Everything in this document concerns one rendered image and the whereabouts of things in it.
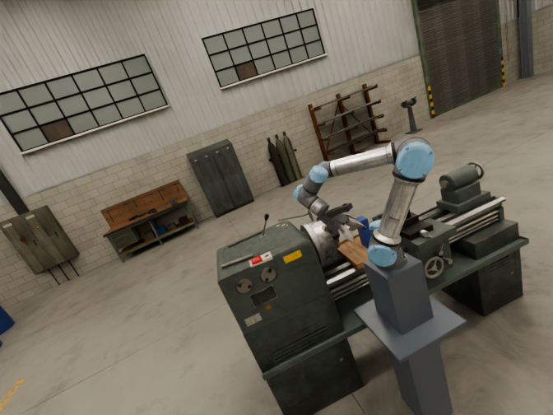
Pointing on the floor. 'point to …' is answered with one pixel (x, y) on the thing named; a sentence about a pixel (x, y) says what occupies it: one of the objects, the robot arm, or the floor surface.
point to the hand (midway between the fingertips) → (361, 235)
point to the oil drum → (5, 320)
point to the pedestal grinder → (411, 114)
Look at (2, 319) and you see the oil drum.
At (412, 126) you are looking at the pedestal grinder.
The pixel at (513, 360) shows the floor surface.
